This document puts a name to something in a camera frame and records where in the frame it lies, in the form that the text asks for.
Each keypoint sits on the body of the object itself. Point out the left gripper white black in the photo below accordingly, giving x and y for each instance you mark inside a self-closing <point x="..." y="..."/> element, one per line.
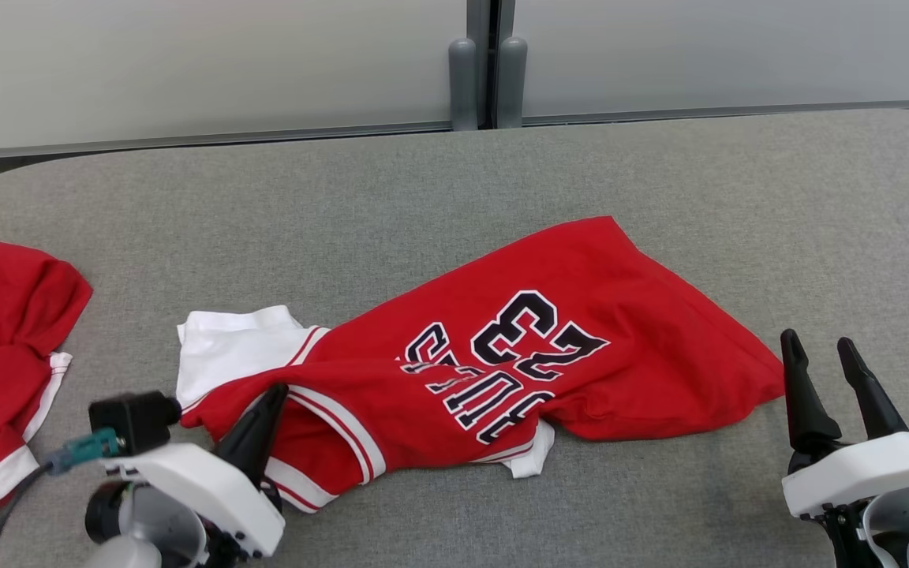
<point x="218" y="493"/>

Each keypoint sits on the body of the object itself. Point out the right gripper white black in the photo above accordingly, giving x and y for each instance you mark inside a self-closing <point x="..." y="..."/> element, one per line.
<point x="865" y="473"/>

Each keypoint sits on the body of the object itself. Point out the red shorts with white trim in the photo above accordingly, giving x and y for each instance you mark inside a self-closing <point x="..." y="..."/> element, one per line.
<point x="5" y="331"/>

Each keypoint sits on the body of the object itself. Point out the red jersey with number print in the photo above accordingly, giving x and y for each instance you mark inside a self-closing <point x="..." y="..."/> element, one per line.
<point x="581" y="276"/>

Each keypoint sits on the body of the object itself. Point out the grey partition bottom rail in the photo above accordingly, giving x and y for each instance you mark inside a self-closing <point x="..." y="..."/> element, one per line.
<point x="186" y="140"/>
<point x="738" y="110"/>

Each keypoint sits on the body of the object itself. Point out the grey cylindrical post cap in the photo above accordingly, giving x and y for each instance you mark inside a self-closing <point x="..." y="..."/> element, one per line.
<point x="462" y="87"/>
<point x="511" y="83"/>

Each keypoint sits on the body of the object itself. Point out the grey partition frame post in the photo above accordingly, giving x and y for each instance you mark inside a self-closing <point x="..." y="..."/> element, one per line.
<point x="480" y="20"/>

